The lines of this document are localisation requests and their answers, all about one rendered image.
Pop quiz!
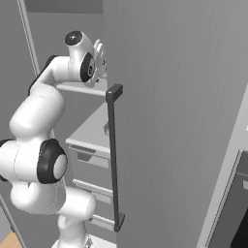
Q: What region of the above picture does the grey freezer drawer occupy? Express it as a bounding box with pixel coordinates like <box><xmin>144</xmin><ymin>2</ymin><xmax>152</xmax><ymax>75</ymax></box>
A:
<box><xmin>67</xmin><ymin>144</ymin><xmax>114</xmax><ymax>199</ymax></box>

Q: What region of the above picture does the grey fridge body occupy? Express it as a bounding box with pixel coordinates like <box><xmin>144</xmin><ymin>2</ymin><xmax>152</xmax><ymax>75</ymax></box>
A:
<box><xmin>0</xmin><ymin>0</ymin><xmax>118</xmax><ymax>248</ymax></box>

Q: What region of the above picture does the wide white freezer shelf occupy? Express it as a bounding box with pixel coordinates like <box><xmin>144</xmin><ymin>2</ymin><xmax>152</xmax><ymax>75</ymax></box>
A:
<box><xmin>65</xmin><ymin>102</ymin><xmax>112</xmax><ymax>155</ymax></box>

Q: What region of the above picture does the white freezer rack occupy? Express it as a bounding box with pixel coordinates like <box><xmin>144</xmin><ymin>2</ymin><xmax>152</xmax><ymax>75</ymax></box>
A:
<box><xmin>55</xmin><ymin>77</ymin><xmax>109</xmax><ymax>98</ymax></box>

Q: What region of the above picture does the black oven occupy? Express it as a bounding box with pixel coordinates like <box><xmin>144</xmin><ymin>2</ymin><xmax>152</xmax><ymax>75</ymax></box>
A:
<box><xmin>206</xmin><ymin>149</ymin><xmax>248</xmax><ymax>248</ymax></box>

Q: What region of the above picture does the dark fridge door handle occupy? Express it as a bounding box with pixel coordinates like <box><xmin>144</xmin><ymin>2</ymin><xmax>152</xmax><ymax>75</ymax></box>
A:
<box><xmin>105</xmin><ymin>82</ymin><xmax>126</xmax><ymax>233</ymax></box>

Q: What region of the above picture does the pale grey cupboard frame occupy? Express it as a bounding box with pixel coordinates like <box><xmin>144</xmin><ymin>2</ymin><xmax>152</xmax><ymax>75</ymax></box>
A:
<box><xmin>196</xmin><ymin>84</ymin><xmax>248</xmax><ymax>248</ymax></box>

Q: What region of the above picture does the grey fridge door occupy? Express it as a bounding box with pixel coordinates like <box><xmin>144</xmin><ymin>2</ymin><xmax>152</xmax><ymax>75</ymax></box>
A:
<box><xmin>102</xmin><ymin>0</ymin><xmax>248</xmax><ymax>248</ymax></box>

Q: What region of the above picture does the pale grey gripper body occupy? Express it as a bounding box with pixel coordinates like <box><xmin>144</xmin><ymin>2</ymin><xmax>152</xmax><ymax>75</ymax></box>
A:
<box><xmin>91</xmin><ymin>38</ymin><xmax>108</xmax><ymax>87</ymax></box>

